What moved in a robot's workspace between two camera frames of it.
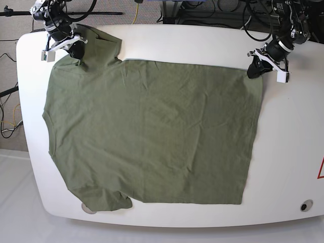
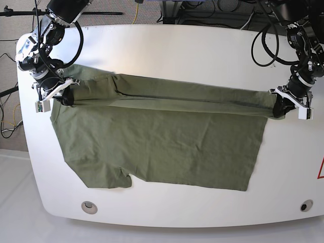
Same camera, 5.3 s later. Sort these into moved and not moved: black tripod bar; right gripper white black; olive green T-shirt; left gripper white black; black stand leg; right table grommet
Moved: right gripper white black; left gripper white black; olive green T-shirt
Not moved: black tripod bar; right table grommet; black stand leg
